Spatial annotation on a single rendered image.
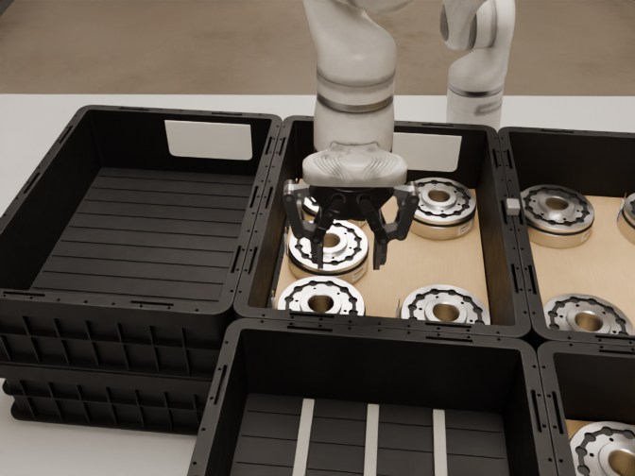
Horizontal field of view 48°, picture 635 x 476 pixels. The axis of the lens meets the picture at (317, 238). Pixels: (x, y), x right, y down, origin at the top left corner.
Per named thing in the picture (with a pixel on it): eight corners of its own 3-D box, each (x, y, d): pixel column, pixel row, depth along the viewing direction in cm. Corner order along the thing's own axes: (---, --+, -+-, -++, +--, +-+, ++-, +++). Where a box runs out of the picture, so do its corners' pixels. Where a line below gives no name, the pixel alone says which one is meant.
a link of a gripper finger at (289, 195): (293, 178, 71) (312, 221, 75) (277, 181, 72) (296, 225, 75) (292, 193, 69) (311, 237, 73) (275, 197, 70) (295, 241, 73)
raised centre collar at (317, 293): (300, 291, 83) (300, 287, 83) (341, 292, 83) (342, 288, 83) (299, 321, 80) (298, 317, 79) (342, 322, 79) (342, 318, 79)
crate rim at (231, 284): (85, 117, 105) (81, 103, 104) (284, 127, 103) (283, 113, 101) (-48, 310, 75) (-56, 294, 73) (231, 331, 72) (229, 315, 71)
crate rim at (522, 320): (284, 127, 103) (283, 113, 101) (493, 139, 100) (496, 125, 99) (231, 331, 72) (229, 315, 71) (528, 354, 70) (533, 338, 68)
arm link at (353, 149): (301, 188, 61) (300, 127, 57) (306, 122, 70) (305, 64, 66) (406, 189, 61) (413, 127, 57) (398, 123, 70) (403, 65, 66)
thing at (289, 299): (280, 279, 86) (280, 275, 85) (363, 280, 85) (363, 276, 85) (274, 341, 78) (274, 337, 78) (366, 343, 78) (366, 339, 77)
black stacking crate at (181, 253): (98, 171, 111) (83, 107, 104) (284, 182, 109) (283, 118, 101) (-19, 367, 81) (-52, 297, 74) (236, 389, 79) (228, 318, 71)
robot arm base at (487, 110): (441, 153, 132) (445, 71, 121) (491, 151, 131) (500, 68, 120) (446, 183, 125) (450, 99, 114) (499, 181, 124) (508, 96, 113)
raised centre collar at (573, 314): (562, 306, 81) (563, 302, 81) (606, 312, 81) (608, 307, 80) (567, 338, 78) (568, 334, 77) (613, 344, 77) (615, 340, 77)
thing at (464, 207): (406, 177, 102) (406, 173, 102) (477, 185, 100) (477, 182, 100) (396, 218, 95) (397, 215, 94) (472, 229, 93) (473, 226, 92)
